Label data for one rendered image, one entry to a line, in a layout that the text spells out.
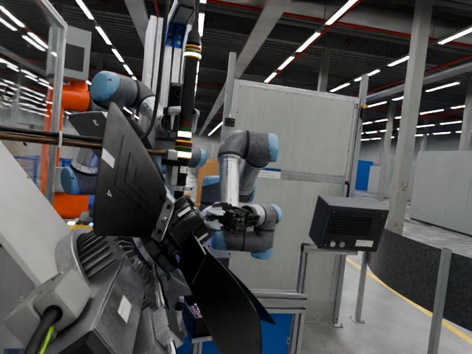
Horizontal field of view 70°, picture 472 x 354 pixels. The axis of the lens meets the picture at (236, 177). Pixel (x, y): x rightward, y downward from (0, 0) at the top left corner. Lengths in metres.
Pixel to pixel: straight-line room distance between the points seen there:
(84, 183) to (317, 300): 2.31
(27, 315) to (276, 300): 1.02
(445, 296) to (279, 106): 1.73
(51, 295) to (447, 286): 2.21
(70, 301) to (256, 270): 2.47
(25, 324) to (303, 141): 2.57
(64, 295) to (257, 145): 0.95
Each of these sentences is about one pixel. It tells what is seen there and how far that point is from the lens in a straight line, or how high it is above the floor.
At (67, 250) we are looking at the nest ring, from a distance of 0.77.
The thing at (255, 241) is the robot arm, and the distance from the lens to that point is 1.19.
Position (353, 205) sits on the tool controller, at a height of 1.23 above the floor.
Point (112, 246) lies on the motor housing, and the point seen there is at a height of 1.16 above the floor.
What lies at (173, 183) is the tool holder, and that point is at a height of 1.29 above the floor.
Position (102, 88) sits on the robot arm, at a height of 1.57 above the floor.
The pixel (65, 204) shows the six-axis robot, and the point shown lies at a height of 0.58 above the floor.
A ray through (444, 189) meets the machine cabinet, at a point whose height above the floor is 1.11.
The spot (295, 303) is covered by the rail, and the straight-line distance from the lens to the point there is 1.44.
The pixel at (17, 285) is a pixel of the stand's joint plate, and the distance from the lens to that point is 0.80.
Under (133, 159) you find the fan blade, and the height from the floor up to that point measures 1.34.
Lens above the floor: 1.36
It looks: 3 degrees down
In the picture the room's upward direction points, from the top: 6 degrees clockwise
